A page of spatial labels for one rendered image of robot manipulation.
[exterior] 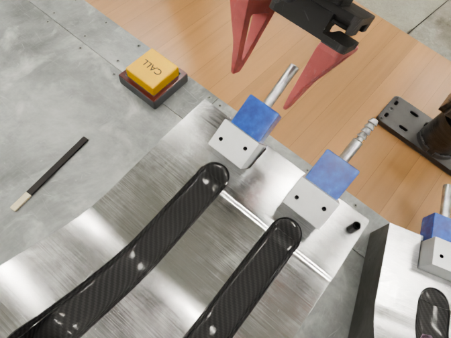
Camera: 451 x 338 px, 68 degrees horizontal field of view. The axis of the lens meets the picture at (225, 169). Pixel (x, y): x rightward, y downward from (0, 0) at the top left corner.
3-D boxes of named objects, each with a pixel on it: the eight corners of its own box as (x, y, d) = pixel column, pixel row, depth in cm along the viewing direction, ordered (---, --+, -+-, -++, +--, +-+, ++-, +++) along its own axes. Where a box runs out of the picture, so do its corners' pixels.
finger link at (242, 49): (260, 108, 30) (317, 4, 25) (198, 65, 32) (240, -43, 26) (287, 92, 35) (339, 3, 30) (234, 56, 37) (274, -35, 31)
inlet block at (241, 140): (280, 61, 42) (274, 47, 37) (313, 82, 41) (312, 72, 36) (220, 145, 45) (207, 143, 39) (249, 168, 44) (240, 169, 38)
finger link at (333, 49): (292, 131, 29) (360, 29, 24) (229, 86, 31) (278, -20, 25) (315, 111, 35) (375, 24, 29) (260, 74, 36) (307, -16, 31)
